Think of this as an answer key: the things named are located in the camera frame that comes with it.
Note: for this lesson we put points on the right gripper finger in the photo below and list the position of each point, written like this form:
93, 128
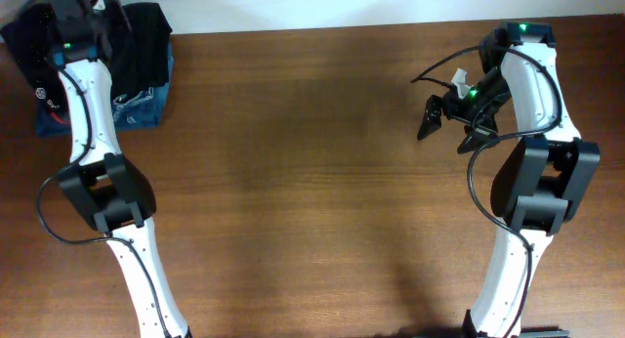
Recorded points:
431, 119
473, 141

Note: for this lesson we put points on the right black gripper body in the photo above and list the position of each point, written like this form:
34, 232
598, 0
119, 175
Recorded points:
479, 105

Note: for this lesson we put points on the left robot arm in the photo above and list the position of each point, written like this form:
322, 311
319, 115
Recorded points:
106, 189

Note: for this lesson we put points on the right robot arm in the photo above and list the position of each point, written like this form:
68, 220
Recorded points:
541, 184

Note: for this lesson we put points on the folded blue jeans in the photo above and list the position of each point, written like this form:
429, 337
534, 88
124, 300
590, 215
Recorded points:
141, 108

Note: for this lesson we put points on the black folded sweater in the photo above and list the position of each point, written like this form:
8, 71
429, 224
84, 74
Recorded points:
138, 33

